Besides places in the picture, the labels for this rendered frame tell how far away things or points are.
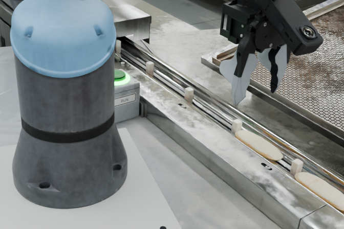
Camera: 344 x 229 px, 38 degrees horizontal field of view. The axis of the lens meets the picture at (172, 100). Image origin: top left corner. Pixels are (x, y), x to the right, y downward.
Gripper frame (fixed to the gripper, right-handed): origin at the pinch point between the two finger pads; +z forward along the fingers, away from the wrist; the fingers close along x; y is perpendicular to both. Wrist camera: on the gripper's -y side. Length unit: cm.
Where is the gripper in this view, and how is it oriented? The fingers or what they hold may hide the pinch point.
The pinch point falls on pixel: (258, 94)
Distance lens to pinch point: 82.5
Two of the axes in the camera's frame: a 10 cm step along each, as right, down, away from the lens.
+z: -0.6, 8.8, 4.8
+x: -8.1, 2.4, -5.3
